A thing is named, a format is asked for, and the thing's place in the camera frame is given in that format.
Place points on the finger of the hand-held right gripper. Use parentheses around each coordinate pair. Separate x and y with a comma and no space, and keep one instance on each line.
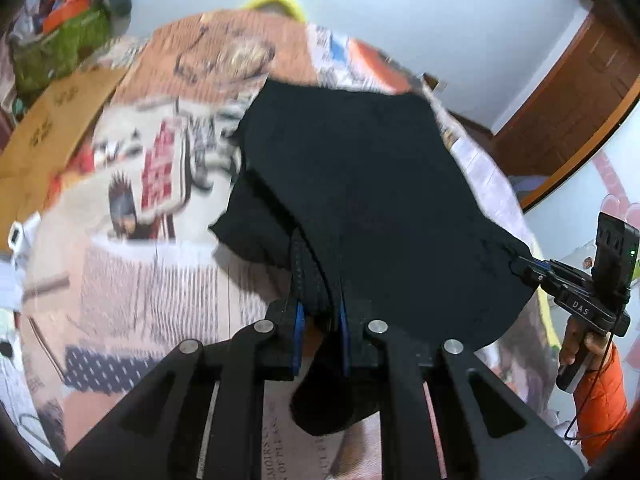
(532,270)

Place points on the black elephant print t-shirt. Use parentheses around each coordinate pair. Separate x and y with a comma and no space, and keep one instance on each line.
(375,185)

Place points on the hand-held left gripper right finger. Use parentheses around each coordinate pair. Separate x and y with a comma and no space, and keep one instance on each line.
(344,325)

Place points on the pile of clothes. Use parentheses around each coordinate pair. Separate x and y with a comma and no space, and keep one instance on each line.
(30,15)

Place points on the printed bed blanket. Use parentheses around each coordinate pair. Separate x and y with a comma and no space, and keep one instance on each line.
(150,270)

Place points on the small white device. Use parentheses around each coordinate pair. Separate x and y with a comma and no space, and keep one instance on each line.
(16,236)

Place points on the brown wooden door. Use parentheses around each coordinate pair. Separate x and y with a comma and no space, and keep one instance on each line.
(565,110)

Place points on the wooden bed post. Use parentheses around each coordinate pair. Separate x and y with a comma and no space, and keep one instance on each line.
(435,83)

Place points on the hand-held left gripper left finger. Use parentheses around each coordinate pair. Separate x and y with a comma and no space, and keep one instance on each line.
(298,320)

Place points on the person's right hand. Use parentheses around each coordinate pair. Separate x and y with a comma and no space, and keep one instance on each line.
(597,346)

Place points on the orange box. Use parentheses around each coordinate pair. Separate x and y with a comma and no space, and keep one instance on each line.
(62,12)

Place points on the orange sleeved right forearm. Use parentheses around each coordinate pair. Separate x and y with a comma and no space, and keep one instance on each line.
(605,400)

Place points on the wooden lap desk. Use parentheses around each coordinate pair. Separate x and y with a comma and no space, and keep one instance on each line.
(55,115)

